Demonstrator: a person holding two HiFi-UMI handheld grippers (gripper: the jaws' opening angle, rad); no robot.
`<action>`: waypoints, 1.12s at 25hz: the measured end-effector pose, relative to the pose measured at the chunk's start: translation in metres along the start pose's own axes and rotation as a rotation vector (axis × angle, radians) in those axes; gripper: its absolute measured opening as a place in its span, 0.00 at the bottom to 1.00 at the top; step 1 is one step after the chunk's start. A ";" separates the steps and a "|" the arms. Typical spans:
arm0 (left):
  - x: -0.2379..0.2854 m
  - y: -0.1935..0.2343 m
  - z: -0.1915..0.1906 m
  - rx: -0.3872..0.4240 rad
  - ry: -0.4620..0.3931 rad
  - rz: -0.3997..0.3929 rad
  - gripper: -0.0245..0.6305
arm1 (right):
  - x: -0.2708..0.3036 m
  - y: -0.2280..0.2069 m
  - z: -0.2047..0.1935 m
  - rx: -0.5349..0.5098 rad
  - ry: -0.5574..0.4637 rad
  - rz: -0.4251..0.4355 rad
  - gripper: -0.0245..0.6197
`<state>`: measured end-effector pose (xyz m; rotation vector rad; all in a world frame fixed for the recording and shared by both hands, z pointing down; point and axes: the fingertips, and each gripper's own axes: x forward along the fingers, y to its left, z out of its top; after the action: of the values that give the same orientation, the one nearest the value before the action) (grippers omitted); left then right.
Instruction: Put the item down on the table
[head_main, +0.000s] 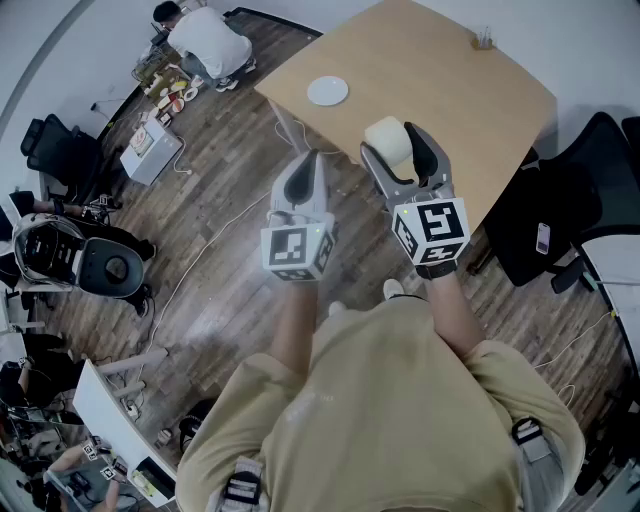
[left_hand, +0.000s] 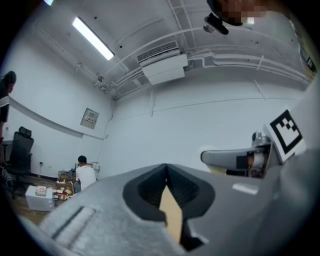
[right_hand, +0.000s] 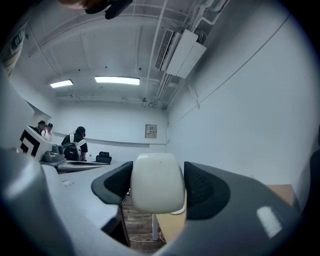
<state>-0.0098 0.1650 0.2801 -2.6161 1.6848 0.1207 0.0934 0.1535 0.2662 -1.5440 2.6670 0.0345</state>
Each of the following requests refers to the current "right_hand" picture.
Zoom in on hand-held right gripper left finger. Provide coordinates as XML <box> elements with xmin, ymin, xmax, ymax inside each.
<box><xmin>39</xmin><ymin>160</ymin><xmax>141</xmax><ymax>256</ymax></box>

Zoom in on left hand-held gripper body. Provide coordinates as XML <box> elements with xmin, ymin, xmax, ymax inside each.
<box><xmin>19</xmin><ymin>124</ymin><xmax>66</xmax><ymax>163</ymax></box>

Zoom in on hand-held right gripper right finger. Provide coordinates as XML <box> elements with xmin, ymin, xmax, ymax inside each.
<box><xmin>152</xmin><ymin>161</ymin><xmax>309</xmax><ymax>256</ymax></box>

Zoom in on long ceiling light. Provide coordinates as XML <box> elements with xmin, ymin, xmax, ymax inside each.
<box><xmin>94</xmin><ymin>75</ymin><xmax>141</xmax><ymax>86</ymax></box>
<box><xmin>49</xmin><ymin>79</ymin><xmax>74</xmax><ymax>89</ymax></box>

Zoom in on white ceiling air conditioner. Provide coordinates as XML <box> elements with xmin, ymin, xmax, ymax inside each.
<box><xmin>154</xmin><ymin>28</ymin><xmax>208</xmax><ymax>80</ymax></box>

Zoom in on dark backpack with light straps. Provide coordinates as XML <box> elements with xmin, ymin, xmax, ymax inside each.
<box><xmin>62</xmin><ymin>142</ymin><xmax>83</xmax><ymax>161</ymax></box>

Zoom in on grey wall electrical panel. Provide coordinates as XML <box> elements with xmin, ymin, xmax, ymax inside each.
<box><xmin>144</xmin><ymin>123</ymin><xmax>158</xmax><ymax>139</ymax></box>

